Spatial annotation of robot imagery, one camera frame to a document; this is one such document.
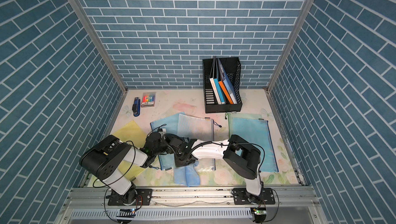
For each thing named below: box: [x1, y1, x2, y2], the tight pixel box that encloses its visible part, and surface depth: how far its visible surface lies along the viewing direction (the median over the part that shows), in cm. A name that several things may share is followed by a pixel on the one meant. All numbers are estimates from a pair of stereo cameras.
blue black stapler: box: [132, 97, 141, 117], surface depth 107 cm
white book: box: [209, 77, 222, 105], surface depth 95 cm
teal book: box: [213, 78, 225, 105], surface depth 95 cm
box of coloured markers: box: [140, 91, 157, 108], surface depth 114 cm
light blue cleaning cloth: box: [173, 161, 201, 187], surface depth 80 cm
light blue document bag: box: [232, 117, 279, 173], surface depth 102 cm
